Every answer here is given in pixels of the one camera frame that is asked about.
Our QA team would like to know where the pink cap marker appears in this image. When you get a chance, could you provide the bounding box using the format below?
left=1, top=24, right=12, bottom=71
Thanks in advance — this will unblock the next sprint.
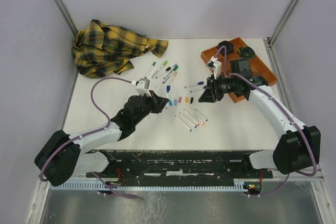
left=167, top=71, right=177, bottom=90

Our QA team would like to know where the aluminium frame post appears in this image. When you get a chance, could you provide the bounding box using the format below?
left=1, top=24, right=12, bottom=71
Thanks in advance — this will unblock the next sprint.
left=53, top=0, right=78, bottom=36
left=268, top=0, right=300, bottom=48

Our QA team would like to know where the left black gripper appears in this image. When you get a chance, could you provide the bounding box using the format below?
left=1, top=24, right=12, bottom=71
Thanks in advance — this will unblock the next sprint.
left=133, top=90, right=169, bottom=125

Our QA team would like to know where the black cap marker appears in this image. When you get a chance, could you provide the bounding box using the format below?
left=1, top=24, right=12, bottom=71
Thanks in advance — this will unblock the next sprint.
left=155, top=67, right=171, bottom=79

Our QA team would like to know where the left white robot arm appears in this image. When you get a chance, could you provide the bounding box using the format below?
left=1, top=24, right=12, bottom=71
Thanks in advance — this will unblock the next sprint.
left=34, top=90, right=169, bottom=186

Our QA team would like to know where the light green cap marker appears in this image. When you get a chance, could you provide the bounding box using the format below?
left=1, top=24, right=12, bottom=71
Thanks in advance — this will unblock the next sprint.
left=151, top=60, right=167, bottom=79

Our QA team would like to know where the yellow plaid shirt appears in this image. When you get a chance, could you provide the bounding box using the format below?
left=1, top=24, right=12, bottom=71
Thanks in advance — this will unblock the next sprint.
left=71, top=19, right=169, bottom=78

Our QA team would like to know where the orange compartment tray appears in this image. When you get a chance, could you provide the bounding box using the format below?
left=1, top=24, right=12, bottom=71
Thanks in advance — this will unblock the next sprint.
left=201, top=38, right=278, bottom=103

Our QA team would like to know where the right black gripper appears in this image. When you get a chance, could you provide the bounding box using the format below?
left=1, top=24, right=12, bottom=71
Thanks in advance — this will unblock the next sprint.
left=198, top=73, right=238, bottom=103

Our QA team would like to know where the right aluminium frame post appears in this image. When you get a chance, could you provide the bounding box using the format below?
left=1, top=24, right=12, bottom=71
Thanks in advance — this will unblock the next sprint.
left=268, top=0, right=300, bottom=48

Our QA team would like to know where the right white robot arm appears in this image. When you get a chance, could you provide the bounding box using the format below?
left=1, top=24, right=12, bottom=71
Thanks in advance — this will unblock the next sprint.
left=198, top=57, right=321, bottom=177

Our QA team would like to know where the left aluminium frame post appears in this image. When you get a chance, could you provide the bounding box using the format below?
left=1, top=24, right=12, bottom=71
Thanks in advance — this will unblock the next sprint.
left=53, top=0, right=78, bottom=36

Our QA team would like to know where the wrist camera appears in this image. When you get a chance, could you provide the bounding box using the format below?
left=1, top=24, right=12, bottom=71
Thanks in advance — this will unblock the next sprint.
left=135, top=77, right=151, bottom=97
left=206, top=56, right=222, bottom=80

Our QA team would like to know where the green blue rolled sock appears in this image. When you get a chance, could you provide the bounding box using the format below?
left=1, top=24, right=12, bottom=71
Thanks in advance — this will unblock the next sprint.
left=237, top=46, right=256, bottom=59

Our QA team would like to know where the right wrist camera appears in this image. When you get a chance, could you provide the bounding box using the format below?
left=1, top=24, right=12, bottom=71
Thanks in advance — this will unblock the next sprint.
left=206, top=56, right=222, bottom=80

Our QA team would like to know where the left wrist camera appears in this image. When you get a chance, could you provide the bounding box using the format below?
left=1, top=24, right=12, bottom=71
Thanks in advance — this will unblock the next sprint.
left=135, top=77, right=151, bottom=97

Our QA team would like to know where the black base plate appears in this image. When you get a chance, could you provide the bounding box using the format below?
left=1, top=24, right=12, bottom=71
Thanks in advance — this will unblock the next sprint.
left=98, top=150, right=273, bottom=186

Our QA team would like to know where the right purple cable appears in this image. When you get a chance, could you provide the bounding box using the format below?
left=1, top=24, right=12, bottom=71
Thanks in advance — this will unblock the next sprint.
left=214, top=45, right=320, bottom=197

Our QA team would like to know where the white slotted cable duct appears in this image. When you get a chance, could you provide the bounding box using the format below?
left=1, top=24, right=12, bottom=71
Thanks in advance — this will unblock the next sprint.
left=50, top=179, right=247, bottom=192

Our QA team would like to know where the purple cap marker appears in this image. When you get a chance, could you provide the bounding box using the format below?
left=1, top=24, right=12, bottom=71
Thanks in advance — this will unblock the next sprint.
left=162, top=69, right=174, bottom=84

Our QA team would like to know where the yellow marker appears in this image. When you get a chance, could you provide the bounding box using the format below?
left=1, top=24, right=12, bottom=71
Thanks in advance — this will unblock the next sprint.
left=190, top=108, right=205, bottom=125

